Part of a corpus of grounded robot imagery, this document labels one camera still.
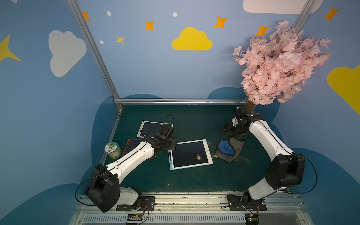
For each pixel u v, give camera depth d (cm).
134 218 73
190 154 93
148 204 75
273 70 73
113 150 86
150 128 107
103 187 41
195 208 73
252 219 73
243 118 63
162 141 63
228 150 93
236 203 75
